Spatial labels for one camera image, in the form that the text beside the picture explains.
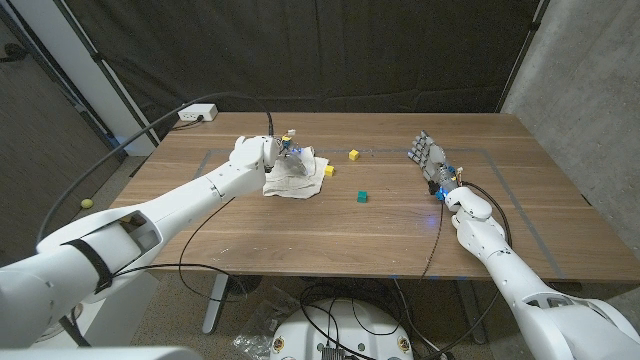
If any clear plastic bag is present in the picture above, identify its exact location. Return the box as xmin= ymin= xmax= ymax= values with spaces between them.
xmin=232 ymin=287 xmax=301 ymax=360

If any white cloth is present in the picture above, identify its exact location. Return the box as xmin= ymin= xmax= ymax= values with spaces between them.
xmin=262 ymin=145 xmax=330 ymax=200

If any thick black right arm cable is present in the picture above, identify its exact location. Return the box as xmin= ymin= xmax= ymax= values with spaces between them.
xmin=434 ymin=180 xmax=514 ymax=359

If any black round floor object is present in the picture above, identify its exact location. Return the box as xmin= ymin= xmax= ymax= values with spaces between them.
xmin=227 ymin=274 xmax=263 ymax=296

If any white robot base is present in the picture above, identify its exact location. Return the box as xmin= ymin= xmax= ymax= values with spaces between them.
xmin=269 ymin=298 xmax=415 ymax=360

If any black backdrop stand pole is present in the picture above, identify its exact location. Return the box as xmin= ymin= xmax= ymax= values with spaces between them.
xmin=52 ymin=0 xmax=161 ymax=147
xmin=494 ymin=0 xmax=551 ymax=114

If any black floor cable loop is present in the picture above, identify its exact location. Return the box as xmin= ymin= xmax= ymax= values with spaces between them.
xmin=298 ymin=282 xmax=406 ymax=360

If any black power strip cord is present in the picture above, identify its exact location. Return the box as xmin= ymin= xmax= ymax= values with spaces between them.
xmin=171 ymin=115 xmax=205 ymax=132

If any white power strip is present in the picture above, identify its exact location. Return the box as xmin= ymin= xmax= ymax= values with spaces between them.
xmin=176 ymin=103 xmax=219 ymax=123

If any black backdrop curtain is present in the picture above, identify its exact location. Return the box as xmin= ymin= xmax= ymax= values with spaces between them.
xmin=64 ymin=0 xmax=544 ymax=141

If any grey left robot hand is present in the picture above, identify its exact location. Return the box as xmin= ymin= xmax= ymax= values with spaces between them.
xmin=273 ymin=130 xmax=309 ymax=177

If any grey table leg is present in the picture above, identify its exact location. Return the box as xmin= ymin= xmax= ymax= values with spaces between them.
xmin=455 ymin=279 xmax=489 ymax=345

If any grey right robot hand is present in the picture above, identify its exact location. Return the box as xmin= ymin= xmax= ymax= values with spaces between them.
xmin=407 ymin=130 xmax=460 ymax=199

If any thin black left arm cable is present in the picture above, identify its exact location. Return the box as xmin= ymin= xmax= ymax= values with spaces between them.
xmin=112 ymin=196 xmax=249 ymax=304

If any thin dark right hand cable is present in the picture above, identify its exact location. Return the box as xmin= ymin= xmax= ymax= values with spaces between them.
xmin=421 ymin=199 xmax=445 ymax=279

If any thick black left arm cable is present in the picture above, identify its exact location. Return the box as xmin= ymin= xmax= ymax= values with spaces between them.
xmin=35 ymin=91 xmax=275 ymax=246

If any white table leg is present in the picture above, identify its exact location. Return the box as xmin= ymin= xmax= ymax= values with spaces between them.
xmin=201 ymin=273 xmax=230 ymax=335

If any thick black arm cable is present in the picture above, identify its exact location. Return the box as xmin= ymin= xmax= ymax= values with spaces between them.
xmin=35 ymin=91 xmax=275 ymax=246
xmin=434 ymin=180 xmax=514 ymax=359

